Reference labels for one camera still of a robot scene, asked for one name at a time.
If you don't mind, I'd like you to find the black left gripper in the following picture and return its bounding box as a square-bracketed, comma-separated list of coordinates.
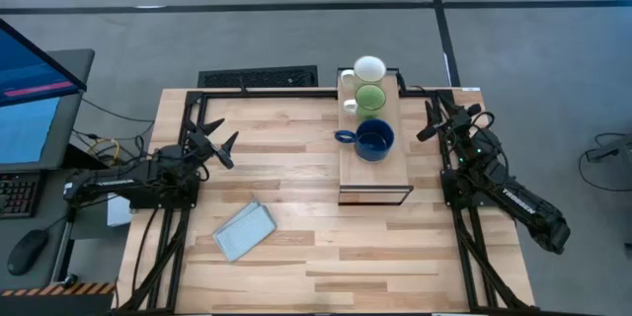
[183, 118, 241, 172]

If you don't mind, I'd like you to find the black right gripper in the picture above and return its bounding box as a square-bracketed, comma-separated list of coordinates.
[415, 99, 489, 155]

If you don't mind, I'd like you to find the dark blue mug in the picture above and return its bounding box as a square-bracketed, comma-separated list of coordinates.
[334, 118, 397, 164]

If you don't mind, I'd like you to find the green and white mug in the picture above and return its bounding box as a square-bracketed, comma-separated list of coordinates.
[342, 83, 388, 121]

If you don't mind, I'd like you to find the pale cream mug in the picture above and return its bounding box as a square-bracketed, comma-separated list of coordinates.
[340, 54, 388, 93]

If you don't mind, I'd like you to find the black floor vent grille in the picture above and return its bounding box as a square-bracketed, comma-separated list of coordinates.
[197, 64, 320, 90]

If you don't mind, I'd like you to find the grey folded cloth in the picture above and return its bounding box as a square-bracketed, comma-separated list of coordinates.
[211, 199, 278, 264]

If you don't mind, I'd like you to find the white paper sheet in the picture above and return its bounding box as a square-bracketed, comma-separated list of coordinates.
[106, 192, 133, 229]

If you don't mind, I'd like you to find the grey side desk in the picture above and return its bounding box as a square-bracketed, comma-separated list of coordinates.
[0, 48, 121, 316]

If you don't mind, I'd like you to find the black floor stand foot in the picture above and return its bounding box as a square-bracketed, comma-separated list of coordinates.
[584, 131, 632, 165]

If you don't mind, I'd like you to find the computer monitor with blue screen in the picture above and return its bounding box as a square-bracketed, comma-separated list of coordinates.
[0, 18, 90, 173]

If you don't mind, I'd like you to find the black backlit keyboard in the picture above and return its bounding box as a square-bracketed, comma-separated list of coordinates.
[0, 172, 41, 220]

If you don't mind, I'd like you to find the black computer mouse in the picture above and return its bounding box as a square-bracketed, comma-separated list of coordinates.
[6, 228, 50, 277]

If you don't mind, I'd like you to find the wooden shelf with black frame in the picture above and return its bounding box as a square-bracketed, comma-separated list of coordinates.
[336, 65, 416, 207]

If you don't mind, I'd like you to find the black aluminium table frame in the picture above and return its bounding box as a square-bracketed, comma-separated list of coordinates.
[114, 84, 540, 315]

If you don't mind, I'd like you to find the yellow cable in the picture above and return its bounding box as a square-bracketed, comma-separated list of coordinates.
[87, 136, 122, 168]

